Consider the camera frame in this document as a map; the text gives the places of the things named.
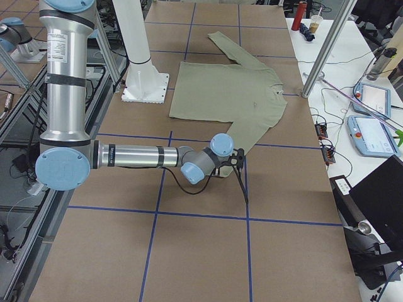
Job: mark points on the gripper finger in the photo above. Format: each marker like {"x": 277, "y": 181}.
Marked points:
{"x": 241, "y": 183}

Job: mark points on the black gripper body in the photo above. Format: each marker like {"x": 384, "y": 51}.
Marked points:
{"x": 218, "y": 172}

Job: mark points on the olive green long-sleeve shirt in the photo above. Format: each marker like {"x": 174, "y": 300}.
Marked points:
{"x": 247, "y": 93}

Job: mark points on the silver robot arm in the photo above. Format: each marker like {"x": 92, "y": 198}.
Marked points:
{"x": 69, "y": 149}

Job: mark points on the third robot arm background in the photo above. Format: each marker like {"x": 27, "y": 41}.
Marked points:
{"x": 19, "y": 43}

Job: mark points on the small electronics board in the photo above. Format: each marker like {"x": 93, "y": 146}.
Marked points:
{"x": 321, "y": 131}

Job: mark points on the lower teach pendant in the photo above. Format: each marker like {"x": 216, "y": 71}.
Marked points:
{"x": 371, "y": 138}

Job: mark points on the teach pendant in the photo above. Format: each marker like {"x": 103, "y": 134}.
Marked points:
{"x": 371, "y": 138}
{"x": 374, "y": 98}

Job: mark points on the folded navy umbrella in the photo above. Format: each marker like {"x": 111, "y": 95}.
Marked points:
{"x": 308, "y": 35}

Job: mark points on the black laptop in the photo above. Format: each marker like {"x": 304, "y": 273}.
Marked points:
{"x": 379, "y": 197}

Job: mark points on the upper teach pendant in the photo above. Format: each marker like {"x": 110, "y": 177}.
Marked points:
{"x": 374, "y": 98}

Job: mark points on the iced coffee cup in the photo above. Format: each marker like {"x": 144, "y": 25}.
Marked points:
{"x": 315, "y": 21}

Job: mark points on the reacher grabber stick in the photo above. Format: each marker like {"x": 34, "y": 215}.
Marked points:
{"x": 372, "y": 112}

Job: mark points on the red water bottle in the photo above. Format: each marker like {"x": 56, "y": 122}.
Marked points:
{"x": 302, "y": 6}

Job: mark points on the black monitor stand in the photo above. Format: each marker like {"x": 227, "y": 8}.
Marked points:
{"x": 372, "y": 260}

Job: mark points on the grey water bottle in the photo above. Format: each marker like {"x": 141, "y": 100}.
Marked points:
{"x": 381, "y": 63}

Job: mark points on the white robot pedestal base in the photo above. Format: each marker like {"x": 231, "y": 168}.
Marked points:
{"x": 144, "y": 83}

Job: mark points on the aluminium frame post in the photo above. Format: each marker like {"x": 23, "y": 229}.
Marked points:
{"x": 329, "y": 42}

